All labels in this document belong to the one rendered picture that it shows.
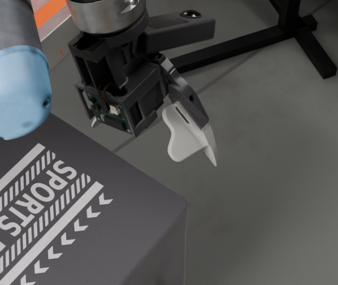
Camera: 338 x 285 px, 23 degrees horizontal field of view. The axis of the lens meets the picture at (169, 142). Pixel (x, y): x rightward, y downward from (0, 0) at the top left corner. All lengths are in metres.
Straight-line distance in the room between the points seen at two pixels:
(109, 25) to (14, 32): 0.14
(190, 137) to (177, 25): 0.12
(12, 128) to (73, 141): 0.97
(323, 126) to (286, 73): 0.27
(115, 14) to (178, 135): 0.16
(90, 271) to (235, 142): 1.41
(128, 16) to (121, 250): 0.77
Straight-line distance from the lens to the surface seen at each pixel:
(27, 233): 1.55
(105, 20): 0.80
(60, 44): 1.01
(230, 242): 2.61
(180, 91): 0.87
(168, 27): 0.87
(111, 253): 1.51
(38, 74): 0.67
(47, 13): 1.17
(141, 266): 1.51
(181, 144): 0.88
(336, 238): 2.66
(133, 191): 1.57
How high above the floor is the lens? 2.28
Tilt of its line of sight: 54 degrees down
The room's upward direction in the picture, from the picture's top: straight up
